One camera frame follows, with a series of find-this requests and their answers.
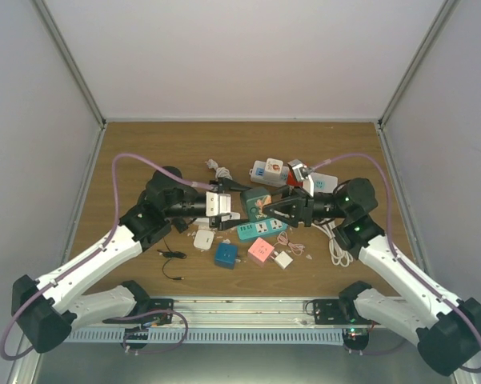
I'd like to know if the small white plug adapter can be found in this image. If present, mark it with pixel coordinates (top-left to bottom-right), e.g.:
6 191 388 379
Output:
272 251 293 270

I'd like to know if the red cube adapter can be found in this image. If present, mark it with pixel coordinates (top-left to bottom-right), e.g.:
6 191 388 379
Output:
287 170 303 187

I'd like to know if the long white power strip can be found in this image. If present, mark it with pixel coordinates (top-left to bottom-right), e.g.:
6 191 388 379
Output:
249 158 339 193

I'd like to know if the slotted cable duct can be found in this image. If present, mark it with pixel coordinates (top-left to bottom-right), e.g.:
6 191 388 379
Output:
66 327 343 346

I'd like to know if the white cartoon cube adapter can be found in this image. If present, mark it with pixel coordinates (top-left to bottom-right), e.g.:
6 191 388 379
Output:
263 158 284 182

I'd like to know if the white square charger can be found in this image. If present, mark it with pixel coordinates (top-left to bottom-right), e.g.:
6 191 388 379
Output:
193 229 214 251

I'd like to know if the white power strip centre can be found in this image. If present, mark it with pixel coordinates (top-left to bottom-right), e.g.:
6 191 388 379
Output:
193 218 210 226

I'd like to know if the pink cube adapter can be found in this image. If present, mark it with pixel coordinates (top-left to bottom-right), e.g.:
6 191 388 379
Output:
247 238 275 266

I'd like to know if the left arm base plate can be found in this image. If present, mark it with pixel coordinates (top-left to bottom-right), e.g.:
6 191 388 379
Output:
126 298 174 325

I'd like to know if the pink thin cable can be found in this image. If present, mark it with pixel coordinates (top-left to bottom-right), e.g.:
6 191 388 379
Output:
276 230 304 256

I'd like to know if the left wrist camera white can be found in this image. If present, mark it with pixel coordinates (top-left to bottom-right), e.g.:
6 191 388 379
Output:
206 191 231 217

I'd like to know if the blue cube adapter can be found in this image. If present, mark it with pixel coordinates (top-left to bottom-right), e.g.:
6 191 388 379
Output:
214 242 238 270

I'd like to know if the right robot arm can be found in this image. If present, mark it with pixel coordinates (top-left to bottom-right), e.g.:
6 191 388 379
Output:
263 178 481 376

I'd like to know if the dark green cube adapter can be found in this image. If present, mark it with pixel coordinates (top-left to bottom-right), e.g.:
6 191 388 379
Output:
240 186 272 222

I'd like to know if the coiled white cable left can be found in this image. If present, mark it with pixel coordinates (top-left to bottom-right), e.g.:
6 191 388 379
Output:
203 158 233 181

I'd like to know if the black power adapter with cable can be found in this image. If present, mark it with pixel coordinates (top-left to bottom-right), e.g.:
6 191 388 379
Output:
158 218 194 281

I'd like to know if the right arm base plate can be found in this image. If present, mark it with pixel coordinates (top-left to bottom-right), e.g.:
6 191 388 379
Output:
307 298 378 326

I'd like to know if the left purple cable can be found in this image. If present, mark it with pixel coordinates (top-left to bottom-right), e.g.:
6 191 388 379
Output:
0 152 211 362

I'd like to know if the teal power strip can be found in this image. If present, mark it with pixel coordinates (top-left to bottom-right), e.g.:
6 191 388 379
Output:
236 218 287 242

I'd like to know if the white cable right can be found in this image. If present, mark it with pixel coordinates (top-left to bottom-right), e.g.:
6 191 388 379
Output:
315 222 357 268

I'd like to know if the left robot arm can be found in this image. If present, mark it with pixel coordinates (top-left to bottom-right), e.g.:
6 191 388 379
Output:
11 166 247 354

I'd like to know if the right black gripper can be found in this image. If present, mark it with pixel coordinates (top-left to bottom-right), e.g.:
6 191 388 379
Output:
258 184 348 229

